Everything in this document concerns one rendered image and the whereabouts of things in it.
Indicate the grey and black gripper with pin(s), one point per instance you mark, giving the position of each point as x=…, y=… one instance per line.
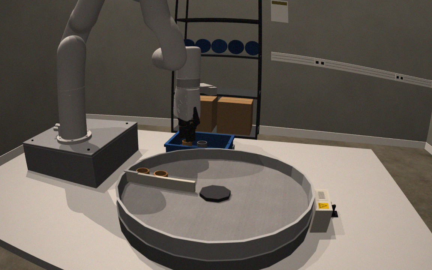
x=187, y=105

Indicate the blue crate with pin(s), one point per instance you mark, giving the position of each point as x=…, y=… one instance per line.
x=214, y=141

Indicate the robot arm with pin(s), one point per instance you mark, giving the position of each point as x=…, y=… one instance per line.
x=172, y=55

